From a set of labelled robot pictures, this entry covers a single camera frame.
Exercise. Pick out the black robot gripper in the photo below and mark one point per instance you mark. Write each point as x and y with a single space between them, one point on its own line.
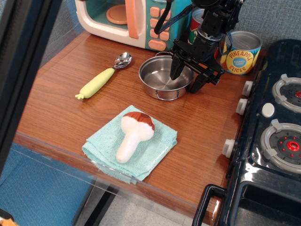
199 57

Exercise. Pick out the stainless steel pot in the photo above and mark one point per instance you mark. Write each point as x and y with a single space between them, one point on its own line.
154 74

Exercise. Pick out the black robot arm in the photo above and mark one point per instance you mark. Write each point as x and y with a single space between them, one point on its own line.
219 18

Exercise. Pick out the pineapple slices can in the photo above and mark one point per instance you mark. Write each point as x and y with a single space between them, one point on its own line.
243 50

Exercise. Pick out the tomato sauce can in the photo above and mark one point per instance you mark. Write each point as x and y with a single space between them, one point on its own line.
195 21

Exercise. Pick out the plush mushroom toy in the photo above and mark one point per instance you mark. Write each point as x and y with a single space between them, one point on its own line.
137 127

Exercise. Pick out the toy microwave teal and cream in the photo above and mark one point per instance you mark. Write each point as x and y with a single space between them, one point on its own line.
130 22

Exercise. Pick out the light blue folded cloth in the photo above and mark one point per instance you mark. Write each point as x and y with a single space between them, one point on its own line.
102 146

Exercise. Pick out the black toy stove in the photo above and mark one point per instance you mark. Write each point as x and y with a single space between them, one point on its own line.
264 175

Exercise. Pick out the orange plush toy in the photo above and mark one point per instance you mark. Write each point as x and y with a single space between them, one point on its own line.
8 222

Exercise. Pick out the spoon with green handle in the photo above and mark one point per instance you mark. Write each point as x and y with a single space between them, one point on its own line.
100 80

